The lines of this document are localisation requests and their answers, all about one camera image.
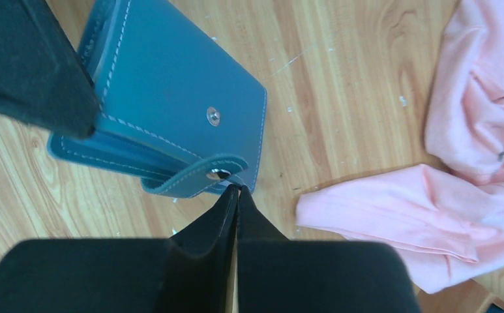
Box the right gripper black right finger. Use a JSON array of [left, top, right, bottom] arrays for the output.
[[237, 187, 421, 312]]

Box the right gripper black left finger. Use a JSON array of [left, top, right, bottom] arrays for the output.
[[0, 186, 239, 312]]

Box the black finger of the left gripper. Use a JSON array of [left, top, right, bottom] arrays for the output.
[[0, 1, 99, 139]]

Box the blue leather card holder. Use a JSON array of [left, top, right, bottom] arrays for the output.
[[48, 1, 267, 198]]

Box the pink cloth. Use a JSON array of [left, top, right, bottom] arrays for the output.
[[297, 1, 504, 293]]

